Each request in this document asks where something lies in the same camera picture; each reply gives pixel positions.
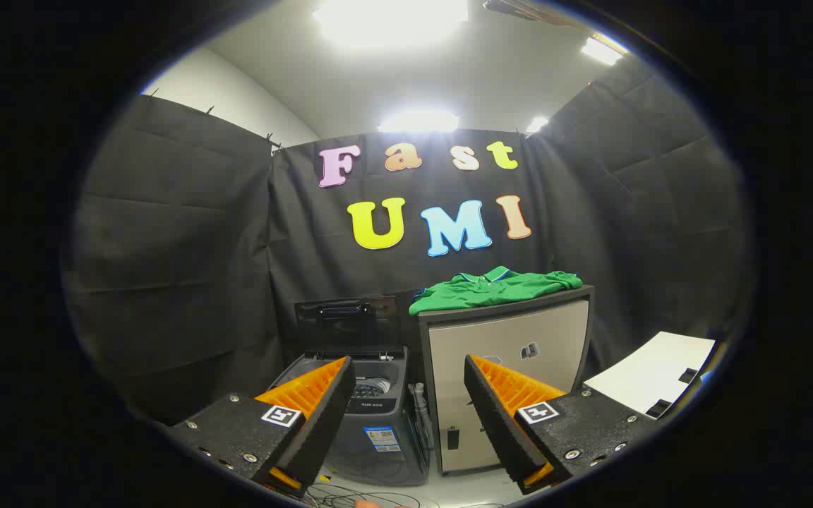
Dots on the grey washing machine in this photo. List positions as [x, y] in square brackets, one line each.
[360, 460]

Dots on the grey cabinet with black frame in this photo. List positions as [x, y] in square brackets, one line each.
[491, 337]

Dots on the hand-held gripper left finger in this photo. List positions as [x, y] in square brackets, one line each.
[325, 423]

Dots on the black backdrop cloth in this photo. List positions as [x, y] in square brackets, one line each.
[202, 247]

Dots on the large ceiling light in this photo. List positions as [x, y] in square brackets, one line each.
[389, 17]

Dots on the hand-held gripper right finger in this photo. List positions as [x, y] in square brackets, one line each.
[495, 423]

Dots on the green polo shirt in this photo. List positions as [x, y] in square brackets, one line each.
[491, 291]

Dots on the white flat panel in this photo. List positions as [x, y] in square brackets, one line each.
[653, 370]

